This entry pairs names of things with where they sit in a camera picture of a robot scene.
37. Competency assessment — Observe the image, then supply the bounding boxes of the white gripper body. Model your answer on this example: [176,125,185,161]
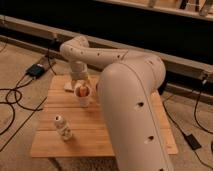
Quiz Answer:
[71,69,89,82]

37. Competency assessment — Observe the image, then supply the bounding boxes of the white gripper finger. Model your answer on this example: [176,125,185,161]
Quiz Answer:
[86,79,91,87]
[71,80,77,90]

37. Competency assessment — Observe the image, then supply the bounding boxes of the orange pepper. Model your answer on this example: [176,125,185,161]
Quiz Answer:
[79,86,87,97]

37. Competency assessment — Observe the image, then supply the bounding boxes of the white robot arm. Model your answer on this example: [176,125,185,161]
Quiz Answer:
[60,36,174,171]

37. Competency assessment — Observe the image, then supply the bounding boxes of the white sponge piece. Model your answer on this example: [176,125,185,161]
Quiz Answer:
[64,82,74,92]

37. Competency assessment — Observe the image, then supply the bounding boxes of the white paper cup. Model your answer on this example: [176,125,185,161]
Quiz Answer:
[74,84,91,108]

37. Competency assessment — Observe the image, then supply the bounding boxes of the black power adapter box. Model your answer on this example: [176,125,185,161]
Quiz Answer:
[26,64,45,78]

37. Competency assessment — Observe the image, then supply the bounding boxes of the wooden table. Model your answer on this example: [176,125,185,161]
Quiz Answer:
[29,75,179,158]

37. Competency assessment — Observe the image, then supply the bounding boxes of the black power brick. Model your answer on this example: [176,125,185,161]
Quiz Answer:
[184,134,201,150]

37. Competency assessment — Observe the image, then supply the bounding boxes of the black floor cable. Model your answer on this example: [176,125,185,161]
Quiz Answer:
[0,39,58,153]

